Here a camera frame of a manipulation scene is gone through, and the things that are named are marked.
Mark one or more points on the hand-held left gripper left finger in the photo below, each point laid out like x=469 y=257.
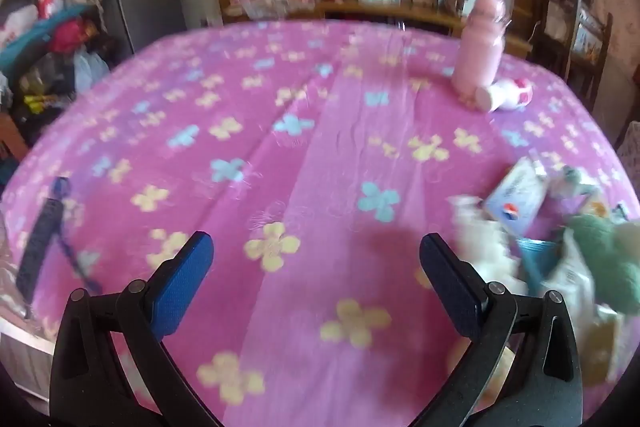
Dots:
x=182 y=287

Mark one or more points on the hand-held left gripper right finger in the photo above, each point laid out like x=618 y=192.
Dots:
x=447 y=287

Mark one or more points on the blue snack packet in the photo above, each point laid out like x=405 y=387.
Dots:
x=537 y=257

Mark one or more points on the white crumpled tissue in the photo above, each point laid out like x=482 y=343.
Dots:
x=480 y=242

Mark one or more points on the white cardboard box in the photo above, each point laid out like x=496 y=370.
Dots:
x=515 y=197

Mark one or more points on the green crumpled object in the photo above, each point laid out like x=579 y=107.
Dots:
x=600 y=252

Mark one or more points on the white and green packet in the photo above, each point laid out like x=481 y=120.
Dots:
x=575 y=182

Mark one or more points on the pink floral bed sheet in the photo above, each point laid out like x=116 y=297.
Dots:
x=320 y=157

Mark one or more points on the small white bottle pink label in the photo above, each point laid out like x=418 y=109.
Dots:
x=505 y=94

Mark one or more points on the wooden shelf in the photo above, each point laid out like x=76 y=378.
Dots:
x=440 y=17

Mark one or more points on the pile of clothes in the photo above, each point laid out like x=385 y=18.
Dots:
x=50 y=47

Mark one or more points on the wooden chair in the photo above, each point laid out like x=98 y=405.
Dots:
x=575 y=37

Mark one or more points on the clear plastic bag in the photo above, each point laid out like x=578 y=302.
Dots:
x=270 y=4

